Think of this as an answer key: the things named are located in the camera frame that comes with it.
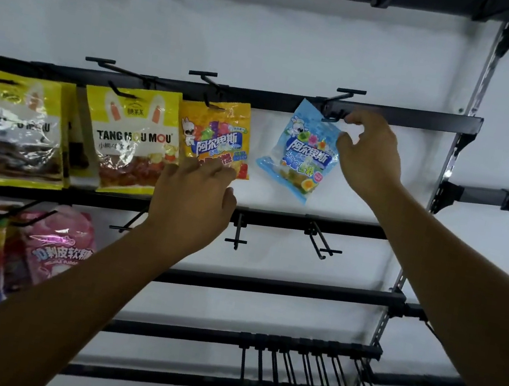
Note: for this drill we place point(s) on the person's left thumb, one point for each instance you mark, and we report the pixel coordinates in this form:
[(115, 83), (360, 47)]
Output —
[(229, 203)]

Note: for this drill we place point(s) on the person's right forearm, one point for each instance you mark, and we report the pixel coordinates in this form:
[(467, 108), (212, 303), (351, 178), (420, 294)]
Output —
[(452, 294)]

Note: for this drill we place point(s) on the pink candy bag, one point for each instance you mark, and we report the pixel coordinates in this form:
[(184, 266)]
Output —
[(59, 247)]

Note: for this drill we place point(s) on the person's right hand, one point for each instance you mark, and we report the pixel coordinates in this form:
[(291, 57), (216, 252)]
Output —
[(370, 161)]

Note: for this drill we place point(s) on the person's left hand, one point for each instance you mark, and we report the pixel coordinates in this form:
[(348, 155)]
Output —
[(188, 208)]

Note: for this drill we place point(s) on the orange candy bag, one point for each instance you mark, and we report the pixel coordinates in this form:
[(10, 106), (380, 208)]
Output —
[(218, 135)]

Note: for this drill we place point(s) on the blue candy bag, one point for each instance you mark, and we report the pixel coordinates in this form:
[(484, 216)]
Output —
[(298, 154)]

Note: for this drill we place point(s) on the yellow candy bag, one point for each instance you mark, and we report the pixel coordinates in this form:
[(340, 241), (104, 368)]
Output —
[(17, 134), (131, 139)]

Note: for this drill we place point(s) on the person's right thumb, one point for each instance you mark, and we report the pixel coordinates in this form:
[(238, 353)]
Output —
[(343, 146)]

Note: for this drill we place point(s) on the silver slotted wall upright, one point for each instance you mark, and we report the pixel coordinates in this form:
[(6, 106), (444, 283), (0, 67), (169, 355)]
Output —
[(456, 147)]

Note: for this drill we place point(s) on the person's left forearm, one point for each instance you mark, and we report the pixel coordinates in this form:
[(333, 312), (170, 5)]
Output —
[(41, 315)]

